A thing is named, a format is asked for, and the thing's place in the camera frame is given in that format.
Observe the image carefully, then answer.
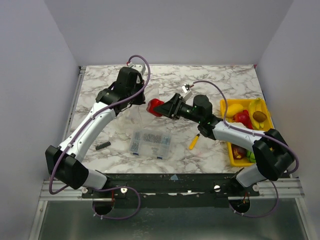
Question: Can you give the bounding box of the red bell pepper toy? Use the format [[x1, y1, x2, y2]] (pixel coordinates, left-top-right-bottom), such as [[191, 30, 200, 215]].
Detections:
[[146, 98, 164, 117]]

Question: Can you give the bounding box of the clear zip top bag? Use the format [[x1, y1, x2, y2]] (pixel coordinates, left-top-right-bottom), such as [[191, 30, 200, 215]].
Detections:
[[117, 83, 160, 129]]

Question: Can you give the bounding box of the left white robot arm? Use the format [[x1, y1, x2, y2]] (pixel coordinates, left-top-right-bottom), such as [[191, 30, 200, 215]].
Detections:
[[45, 63, 146, 198]]

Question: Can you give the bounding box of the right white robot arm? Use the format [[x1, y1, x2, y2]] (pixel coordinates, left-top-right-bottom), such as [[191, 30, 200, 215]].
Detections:
[[147, 93, 294, 196]]

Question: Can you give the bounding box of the clear screw organizer box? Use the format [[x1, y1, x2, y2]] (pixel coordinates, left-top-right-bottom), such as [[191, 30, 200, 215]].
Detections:
[[128, 129, 173, 160]]

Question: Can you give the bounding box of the black toothed plastic part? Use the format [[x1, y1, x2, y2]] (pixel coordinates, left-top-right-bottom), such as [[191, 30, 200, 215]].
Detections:
[[95, 141, 111, 151]]

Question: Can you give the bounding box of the red apple toy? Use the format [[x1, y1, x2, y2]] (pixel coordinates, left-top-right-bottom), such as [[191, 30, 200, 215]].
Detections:
[[232, 109, 254, 130]]

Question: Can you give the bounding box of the dark purple onion toy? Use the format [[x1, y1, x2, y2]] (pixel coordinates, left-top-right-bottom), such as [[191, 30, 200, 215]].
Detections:
[[231, 144, 247, 160]]

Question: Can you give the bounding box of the yellow banana bunch toy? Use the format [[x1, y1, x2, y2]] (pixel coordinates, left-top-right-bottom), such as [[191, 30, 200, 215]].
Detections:
[[248, 98, 267, 130]]

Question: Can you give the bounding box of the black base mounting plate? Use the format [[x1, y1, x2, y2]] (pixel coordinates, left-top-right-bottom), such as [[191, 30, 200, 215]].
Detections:
[[82, 173, 259, 209]]

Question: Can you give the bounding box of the yellow plastic tray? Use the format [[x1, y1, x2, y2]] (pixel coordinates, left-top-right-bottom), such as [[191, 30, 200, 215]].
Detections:
[[219, 98, 276, 167]]

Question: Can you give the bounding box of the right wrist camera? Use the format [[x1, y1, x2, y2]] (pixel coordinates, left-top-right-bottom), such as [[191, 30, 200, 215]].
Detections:
[[182, 83, 194, 102]]

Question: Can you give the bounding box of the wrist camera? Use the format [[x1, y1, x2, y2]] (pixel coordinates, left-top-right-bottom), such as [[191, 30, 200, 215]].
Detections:
[[126, 61, 146, 76], [182, 83, 194, 102]]

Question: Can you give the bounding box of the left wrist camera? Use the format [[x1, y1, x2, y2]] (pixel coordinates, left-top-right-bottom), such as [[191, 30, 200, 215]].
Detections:
[[126, 61, 146, 76]]

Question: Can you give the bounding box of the yellow handle screwdriver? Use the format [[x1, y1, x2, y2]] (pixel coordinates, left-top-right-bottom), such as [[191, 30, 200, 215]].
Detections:
[[188, 133, 200, 150]]

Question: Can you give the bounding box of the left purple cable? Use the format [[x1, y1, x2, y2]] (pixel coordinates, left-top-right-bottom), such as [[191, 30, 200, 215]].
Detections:
[[48, 54, 151, 195]]

